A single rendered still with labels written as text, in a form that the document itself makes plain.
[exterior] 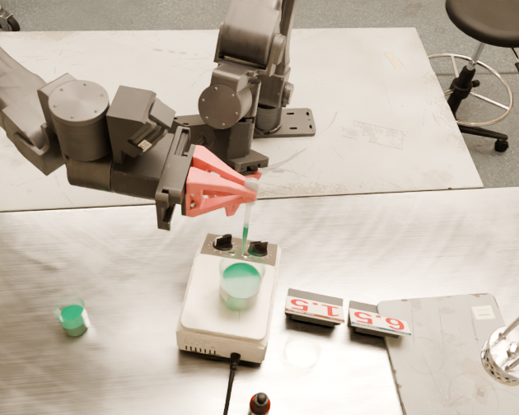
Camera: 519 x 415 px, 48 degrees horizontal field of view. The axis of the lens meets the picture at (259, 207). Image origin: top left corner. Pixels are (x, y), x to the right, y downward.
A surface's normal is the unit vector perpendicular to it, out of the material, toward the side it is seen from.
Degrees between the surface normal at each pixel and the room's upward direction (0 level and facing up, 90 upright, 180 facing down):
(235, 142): 71
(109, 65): 0
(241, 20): 21
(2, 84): 16
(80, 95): 1
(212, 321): 0
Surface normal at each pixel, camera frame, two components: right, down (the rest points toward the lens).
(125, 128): -0.16, 0.80
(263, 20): -0.04, -0.27
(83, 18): 0.07, -0.59
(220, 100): -0.21, 0.36
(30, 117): 0.29, -0.40
